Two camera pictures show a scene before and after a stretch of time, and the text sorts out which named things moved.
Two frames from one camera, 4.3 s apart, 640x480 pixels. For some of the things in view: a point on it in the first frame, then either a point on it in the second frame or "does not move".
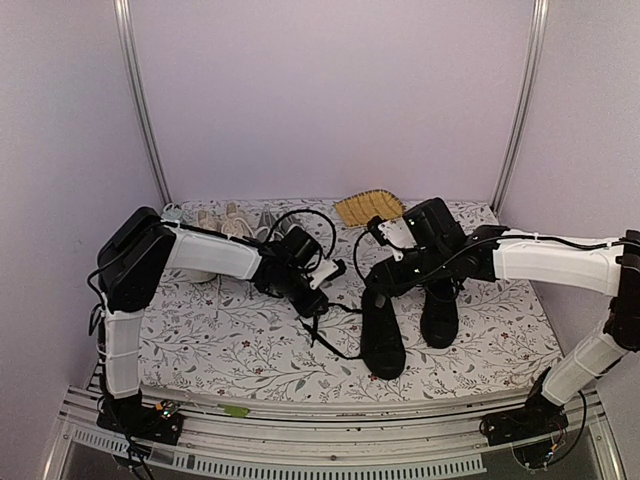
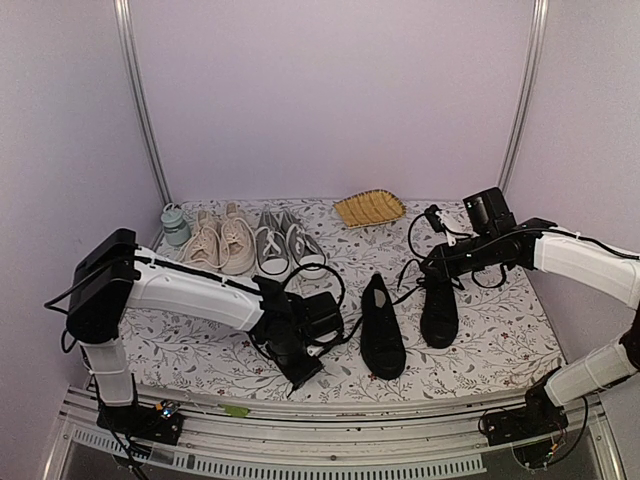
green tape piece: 234,411 does not move
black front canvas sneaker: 382,346 does not move
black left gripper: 309,307 to 295,376
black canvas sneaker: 439,321 does not move
